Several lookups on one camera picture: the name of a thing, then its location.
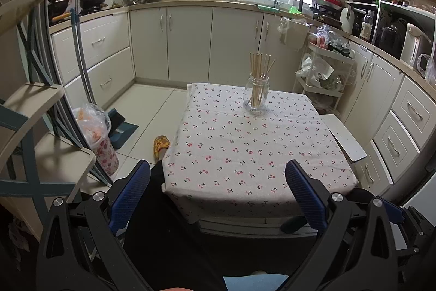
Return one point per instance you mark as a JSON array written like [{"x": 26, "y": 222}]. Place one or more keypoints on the light blue cloth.
[{"x": 255, "y": 282}]

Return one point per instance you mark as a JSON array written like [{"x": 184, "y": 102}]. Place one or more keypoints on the clear glass jar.
[{"x": 247, "y": 97}]

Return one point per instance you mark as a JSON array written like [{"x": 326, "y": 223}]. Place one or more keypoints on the yellow slipper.
[{"x": 161, "y": 146}]

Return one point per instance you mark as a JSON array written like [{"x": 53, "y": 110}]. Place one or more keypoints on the oil bottle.
[{"x": 366, "y": 27}]

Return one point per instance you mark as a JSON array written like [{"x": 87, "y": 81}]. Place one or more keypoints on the white stool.
[{"x": 345, "y": 138}]

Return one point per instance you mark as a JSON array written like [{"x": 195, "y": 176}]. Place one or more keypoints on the clear plastic bag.
[{"x": 327, "y": 39}]

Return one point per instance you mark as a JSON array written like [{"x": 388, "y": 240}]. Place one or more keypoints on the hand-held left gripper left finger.
[{"x": 131, "y": 189}]

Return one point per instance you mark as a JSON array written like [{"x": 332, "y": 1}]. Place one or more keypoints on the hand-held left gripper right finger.
[{"x": 306, "y": 195}]

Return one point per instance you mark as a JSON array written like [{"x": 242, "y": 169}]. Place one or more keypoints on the white jug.
[{"x": 346, "y": 20}]

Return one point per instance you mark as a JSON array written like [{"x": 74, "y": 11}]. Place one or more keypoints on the white trolley cart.
[{"x": 323, "y": 93}]

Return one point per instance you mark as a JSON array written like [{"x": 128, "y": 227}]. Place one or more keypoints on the green plastic scoop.
[{"x": 294, "y": 11}]

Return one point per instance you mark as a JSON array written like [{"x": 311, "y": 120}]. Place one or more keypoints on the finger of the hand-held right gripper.
[{"x": 397, "y": 214}]

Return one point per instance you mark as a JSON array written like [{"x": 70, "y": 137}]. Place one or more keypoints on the beige folding shelf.
[{"x": 37, "y": 100}]

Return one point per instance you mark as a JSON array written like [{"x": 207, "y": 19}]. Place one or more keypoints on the lower kitchen cabinets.
[{"x": 190, "y": 42}]

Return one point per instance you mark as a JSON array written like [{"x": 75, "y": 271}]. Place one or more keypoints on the white counter shelf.
[{"x": 419, "y": 10}]

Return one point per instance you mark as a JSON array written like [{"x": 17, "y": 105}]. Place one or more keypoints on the floral trash bin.
[{"x": 104, "y": 148}]

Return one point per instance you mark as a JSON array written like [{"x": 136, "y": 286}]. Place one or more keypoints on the dark blue dustpan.
[{"x": 124, "y": 131}]

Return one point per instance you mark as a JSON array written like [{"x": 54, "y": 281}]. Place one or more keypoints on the black rice cooker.
[{"x": 391, "y": 41}]

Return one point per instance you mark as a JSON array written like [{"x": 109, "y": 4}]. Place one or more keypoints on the cherry print tablecloth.
[{"x": 238, "y": 158}]

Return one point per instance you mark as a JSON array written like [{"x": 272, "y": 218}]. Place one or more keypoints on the black tap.
[{"x": 300, "y": 3}]

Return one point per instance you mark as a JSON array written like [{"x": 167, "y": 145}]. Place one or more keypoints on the white electric thermo pot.
[{"x": 413, "y": 44}]

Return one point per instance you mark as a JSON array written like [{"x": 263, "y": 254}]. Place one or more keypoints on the person's black trouser leg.
[{"x": 170, "y": 236}]

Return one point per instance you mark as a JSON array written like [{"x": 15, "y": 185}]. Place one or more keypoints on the white plastic bag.
[{"x": 313, "y": 71}]

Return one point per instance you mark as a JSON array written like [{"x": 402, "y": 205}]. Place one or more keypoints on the hanging plastic bag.
[{"x": 288, "y": 32}]

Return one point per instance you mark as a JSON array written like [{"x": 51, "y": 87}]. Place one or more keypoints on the dish rack with pans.
[{"x": 327, "y": 3}]

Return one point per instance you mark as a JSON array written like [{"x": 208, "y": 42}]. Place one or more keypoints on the group of wooden chopsticks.
[{"x": 260, "y": 66}]

